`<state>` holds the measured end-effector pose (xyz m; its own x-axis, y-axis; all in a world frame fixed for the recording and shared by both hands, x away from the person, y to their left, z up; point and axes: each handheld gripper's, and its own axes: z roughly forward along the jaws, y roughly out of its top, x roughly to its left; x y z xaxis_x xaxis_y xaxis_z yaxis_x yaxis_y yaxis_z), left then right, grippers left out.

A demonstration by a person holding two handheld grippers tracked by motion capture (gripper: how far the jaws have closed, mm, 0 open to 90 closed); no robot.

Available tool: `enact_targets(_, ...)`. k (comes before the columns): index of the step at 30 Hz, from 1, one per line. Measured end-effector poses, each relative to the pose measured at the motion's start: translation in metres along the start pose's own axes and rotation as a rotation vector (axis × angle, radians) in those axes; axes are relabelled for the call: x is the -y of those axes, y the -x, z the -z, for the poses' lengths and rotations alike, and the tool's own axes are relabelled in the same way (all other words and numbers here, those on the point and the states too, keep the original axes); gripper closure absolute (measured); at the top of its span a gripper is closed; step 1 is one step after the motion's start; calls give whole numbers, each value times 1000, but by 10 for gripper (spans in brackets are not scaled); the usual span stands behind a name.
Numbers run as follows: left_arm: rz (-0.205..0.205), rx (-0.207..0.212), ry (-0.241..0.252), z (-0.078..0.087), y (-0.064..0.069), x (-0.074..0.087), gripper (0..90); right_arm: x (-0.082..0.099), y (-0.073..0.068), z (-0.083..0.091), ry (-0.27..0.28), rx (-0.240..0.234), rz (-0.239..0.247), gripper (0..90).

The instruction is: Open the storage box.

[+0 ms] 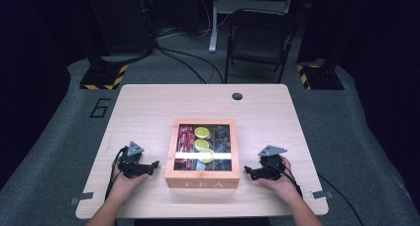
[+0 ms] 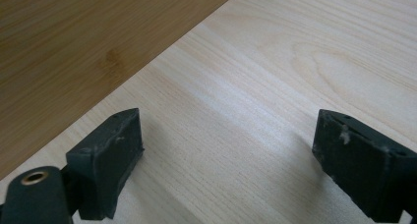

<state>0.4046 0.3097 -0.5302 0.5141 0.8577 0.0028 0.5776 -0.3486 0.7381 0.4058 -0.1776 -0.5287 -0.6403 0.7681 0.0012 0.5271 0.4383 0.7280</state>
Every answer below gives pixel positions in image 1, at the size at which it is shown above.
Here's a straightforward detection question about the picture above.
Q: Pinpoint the red snack packet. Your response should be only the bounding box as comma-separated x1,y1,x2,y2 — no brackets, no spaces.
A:
185,125,196,170
175,125,188,170

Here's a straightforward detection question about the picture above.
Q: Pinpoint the person's right hand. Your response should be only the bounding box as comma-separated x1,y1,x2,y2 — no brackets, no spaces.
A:
258,155,303,206

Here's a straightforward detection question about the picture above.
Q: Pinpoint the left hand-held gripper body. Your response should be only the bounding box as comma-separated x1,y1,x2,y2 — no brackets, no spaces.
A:
117,141,152,179

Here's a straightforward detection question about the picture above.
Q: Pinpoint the wooden framed glass box lid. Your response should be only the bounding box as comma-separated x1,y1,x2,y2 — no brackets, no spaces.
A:
165,118,241,179

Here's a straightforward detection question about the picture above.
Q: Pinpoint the wooden compartment box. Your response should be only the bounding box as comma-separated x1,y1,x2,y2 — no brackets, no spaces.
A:
164,118,242,189

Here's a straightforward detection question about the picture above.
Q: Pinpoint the black floor cable bundle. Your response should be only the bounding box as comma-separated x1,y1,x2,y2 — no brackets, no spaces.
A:
154,42,226,85

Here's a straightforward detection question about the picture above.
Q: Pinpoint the left hand-held gripper black cable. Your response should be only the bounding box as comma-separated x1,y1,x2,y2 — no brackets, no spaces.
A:
104,146,129,201

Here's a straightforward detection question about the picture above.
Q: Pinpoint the person's left hand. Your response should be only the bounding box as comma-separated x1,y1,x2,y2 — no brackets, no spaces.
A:
110,166,150,201

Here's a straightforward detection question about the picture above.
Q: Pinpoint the right hand-held gripper black cable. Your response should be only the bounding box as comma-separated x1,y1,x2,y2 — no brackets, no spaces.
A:
279,157,304,198

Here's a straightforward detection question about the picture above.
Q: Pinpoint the white cable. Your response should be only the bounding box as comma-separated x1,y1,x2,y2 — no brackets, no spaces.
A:
157,0,230,41

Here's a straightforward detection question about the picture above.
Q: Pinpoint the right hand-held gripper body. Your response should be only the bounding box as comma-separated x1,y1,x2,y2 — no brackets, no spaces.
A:
258,144,288,181

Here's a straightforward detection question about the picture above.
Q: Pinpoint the black stand with striped base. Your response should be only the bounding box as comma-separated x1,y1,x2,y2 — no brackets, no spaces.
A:
79,0,129,91
295,0,345,91

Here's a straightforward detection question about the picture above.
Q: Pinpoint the pile of dark wrapped pieces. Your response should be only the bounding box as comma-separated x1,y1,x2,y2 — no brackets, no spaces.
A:
213,126,232,153
213,159,232,171

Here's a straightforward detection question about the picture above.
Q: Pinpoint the black folding chair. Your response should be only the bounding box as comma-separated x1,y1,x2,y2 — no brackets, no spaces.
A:
224,8,299,84

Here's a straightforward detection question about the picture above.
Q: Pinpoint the white desk frame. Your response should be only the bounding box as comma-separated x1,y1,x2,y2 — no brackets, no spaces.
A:
208,0,295,54

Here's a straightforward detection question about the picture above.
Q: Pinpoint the black cabinet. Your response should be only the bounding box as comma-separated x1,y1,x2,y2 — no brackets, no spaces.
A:
88,0,157,56

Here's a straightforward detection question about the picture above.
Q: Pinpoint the hand-held gripper black cable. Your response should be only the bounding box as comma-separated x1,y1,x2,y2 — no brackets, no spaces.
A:
104,146,129,201
279,157,304,198

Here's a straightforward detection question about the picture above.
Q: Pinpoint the yellow round capsule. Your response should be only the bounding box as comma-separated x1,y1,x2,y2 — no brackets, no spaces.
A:
193,138,211,152
198,148,216,165
193,126,212,140

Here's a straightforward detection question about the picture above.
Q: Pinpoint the grey tape piece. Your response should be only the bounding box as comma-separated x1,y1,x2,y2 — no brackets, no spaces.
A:
310,189,334,200
69,191,95,206

